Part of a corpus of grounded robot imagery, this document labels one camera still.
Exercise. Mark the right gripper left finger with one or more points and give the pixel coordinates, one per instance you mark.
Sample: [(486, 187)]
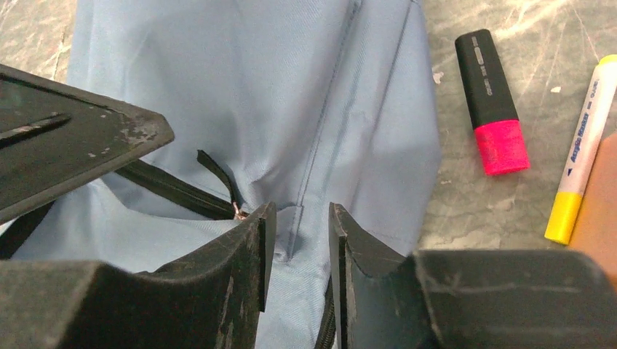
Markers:
[(209, 298)]

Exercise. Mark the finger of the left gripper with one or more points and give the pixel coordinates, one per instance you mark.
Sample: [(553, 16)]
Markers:
[(55, 138)]

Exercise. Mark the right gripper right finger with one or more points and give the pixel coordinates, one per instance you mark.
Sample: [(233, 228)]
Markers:
[(465, 298)]

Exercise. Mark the blue-grey backpack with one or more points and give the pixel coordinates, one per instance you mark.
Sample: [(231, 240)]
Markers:
[(300, 103)]

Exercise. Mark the orange plastic desk organizer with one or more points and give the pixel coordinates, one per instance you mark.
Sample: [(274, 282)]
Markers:
[(595, 229)]

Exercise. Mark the yellow pen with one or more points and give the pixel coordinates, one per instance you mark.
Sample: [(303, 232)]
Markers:
[(582, 152)]

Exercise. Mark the pink highlighter marker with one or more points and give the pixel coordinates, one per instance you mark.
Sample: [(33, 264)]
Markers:
[(492, 112)]

